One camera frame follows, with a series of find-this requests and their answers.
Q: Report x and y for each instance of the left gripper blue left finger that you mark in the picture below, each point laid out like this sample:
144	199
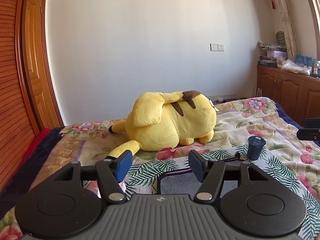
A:
110	173

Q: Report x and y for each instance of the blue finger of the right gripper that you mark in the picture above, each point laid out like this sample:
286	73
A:
311	123

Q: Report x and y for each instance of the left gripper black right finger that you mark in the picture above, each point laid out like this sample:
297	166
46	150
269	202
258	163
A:
210	174

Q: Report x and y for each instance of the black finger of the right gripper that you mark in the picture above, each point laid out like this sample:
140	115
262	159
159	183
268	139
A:
309	134

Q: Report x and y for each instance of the purple and grey towel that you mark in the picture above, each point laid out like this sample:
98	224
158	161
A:
178	182

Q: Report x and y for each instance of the floral bed blanket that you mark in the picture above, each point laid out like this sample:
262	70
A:
90	142

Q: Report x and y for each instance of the palm leaf print cloth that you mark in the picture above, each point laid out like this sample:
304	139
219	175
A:
261	199

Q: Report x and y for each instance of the wooden side cabinet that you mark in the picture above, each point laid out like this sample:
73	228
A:
297	94

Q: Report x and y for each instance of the dark blue cup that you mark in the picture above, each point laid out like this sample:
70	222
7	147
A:
255	147

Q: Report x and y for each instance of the yellow Pikachu plush toy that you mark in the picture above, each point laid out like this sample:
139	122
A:
166	120

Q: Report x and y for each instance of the floral curtain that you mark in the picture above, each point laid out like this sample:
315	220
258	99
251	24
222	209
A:
289	33

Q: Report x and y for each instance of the clutter pile on cabinet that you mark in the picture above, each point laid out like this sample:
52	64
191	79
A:
275	56

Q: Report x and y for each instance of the red and navy pillow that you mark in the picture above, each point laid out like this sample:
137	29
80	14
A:
29	167

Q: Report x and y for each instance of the wooden panel door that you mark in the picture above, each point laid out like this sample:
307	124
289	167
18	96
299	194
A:
36	65

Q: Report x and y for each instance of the wooden slatted wardrobe door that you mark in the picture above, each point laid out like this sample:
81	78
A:
18	125

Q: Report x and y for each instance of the white wall switch socket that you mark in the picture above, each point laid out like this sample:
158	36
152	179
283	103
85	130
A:
217	47

